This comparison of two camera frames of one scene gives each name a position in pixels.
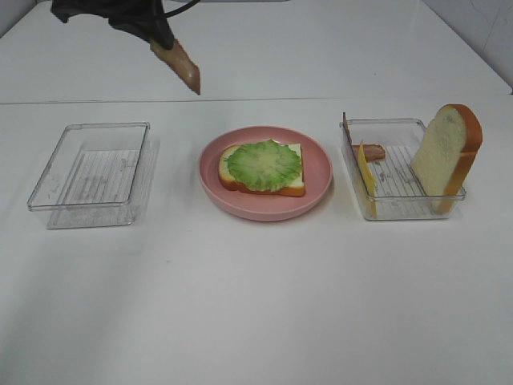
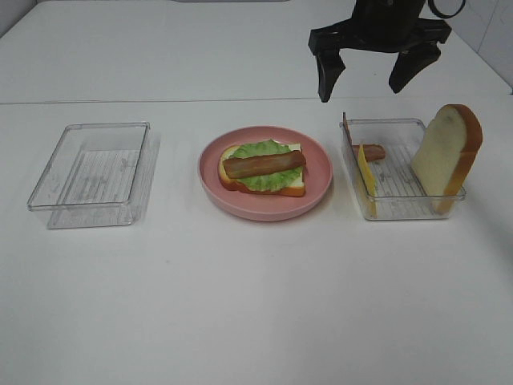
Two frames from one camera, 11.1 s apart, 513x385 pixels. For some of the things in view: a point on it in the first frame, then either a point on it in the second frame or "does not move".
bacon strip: x=373 y=151 does not move
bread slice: x=297 y=188 does not move
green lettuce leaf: x=265 y=165 does not move
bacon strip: x=180 y=61 → x=236 y=167
